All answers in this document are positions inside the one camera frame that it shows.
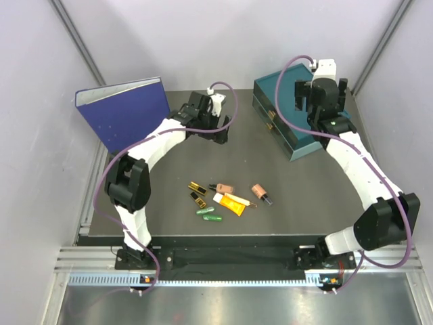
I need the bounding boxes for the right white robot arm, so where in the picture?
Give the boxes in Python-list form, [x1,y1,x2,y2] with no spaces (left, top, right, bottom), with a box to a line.
[294,78,420,268]

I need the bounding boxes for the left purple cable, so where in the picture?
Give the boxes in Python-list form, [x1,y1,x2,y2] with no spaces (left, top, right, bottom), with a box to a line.
[92,81,240,294]

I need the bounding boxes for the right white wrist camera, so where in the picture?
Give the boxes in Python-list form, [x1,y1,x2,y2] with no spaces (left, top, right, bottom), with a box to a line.
[309,59,337,81]

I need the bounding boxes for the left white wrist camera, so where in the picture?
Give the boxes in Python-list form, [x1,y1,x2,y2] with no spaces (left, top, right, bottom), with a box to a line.
[206,87,226,117]

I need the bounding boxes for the blue ring binder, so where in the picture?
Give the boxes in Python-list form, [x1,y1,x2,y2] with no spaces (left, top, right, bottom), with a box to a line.
[75,77,170,153]

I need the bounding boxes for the orange sunscreen tube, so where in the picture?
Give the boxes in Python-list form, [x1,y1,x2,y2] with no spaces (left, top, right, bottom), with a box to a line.
[212,193,246,216]

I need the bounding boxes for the gold black lipstick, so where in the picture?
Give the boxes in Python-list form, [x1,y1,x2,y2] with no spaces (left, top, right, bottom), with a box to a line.
[190,192,206,209]
[188,181,208,196]

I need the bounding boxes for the teal drawer cabinet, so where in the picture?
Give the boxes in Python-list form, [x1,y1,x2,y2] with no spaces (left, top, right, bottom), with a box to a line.
[253,64,357,160]

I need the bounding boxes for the cream concealer tube gold cap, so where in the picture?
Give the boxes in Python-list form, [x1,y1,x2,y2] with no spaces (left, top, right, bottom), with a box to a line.
[225,193,257,208]

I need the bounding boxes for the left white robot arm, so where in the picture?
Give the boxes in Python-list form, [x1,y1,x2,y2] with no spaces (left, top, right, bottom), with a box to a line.
[104,89,228,269]

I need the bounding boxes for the beige foundation bottle black cap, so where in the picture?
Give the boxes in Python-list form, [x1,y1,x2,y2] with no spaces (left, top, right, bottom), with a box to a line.
[208,183,235,194]

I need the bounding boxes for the green lip balm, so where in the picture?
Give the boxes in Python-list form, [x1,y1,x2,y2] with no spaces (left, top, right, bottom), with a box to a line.
[196,207,215,215]
[202,214,223,222]

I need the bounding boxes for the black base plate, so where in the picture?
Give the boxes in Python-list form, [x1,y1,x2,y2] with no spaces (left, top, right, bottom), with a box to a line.
[114,245,356,272]

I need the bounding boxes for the slotted cable duct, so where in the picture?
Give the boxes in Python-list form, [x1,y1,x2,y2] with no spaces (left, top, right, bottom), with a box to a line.
[67,270,342,290]

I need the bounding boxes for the upper green lip balm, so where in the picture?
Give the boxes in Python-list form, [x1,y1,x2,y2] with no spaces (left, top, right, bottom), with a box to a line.
[196,207,215,215]

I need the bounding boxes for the purple cable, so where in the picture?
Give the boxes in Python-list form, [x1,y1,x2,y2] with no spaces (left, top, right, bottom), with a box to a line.
[92,81,240,294]
[274,55,415,294]

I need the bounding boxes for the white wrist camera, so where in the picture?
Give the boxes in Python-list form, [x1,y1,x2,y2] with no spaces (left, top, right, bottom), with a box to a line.
[206,87,226,117]
[309,59,337,81]

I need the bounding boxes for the lower green lip balm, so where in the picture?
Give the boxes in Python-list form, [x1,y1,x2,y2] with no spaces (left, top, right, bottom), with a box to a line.
[202,214,223,222]

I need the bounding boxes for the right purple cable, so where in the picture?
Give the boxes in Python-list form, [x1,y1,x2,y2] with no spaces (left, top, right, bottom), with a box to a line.
[274,55,415,294]

